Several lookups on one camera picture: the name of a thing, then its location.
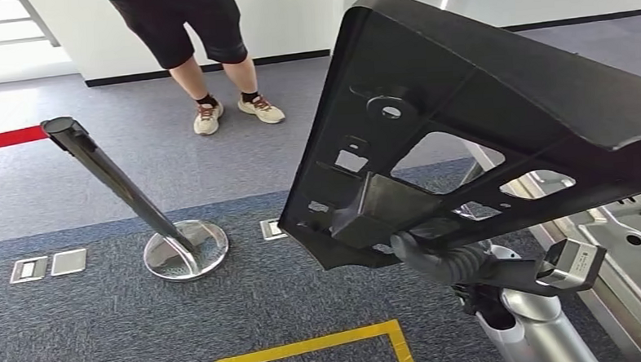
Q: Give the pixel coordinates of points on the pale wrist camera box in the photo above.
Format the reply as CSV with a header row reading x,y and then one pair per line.
x,y
578,263

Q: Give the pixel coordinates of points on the stainless steel workbench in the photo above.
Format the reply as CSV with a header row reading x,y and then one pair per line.
x,y
610,324

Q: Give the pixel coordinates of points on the yellow floor tape square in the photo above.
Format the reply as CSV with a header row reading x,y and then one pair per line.
x,y
306,345

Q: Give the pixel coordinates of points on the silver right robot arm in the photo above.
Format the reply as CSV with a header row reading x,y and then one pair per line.
x,y
538,332

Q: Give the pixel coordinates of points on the metal floor socket box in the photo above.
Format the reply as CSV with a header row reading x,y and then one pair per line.
x,y
273,229
29,268

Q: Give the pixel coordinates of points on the large black plastic part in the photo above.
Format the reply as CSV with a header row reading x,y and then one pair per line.
x,y
456,60

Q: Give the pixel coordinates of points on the stamped sheet metal panel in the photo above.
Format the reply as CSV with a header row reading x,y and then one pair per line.
x,y
637,241

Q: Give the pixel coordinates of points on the metal floor plate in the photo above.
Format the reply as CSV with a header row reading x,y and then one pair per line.
x,y
69,262

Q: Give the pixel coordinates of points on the person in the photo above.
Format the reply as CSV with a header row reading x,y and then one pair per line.
x,y
184,23

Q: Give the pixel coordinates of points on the black stanchion with chrome base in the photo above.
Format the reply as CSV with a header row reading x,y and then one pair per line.
x,y
115,178

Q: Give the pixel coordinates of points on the red barrier belt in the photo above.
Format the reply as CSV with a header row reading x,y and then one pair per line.
x,y
5,138

